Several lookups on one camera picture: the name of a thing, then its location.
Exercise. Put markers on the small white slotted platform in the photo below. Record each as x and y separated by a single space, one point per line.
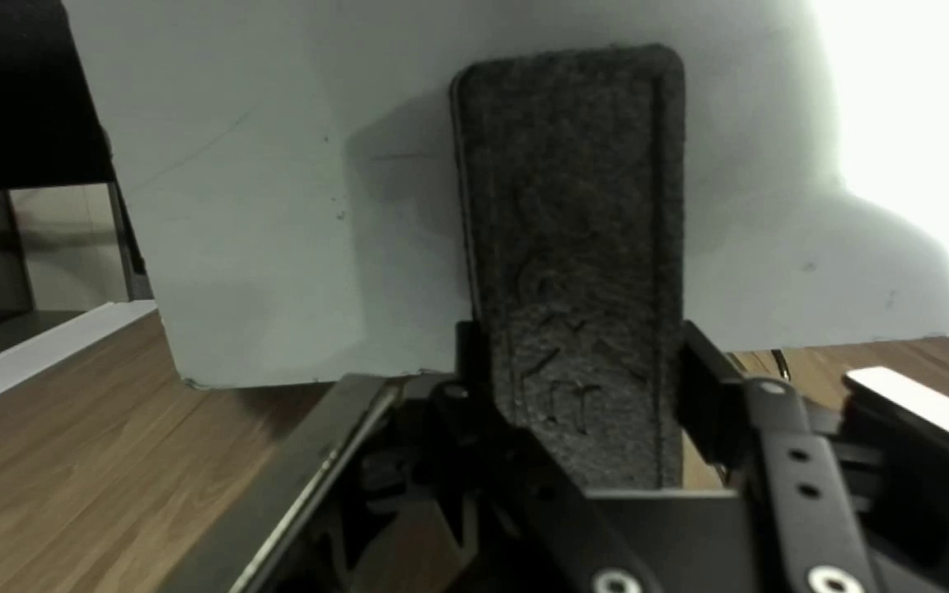
256 198

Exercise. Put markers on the black felt whiteboard eraser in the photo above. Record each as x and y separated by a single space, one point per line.
573 253

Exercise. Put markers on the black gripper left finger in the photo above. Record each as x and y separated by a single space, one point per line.
529 482

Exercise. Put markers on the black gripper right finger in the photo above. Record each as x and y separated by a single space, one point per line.
792 472

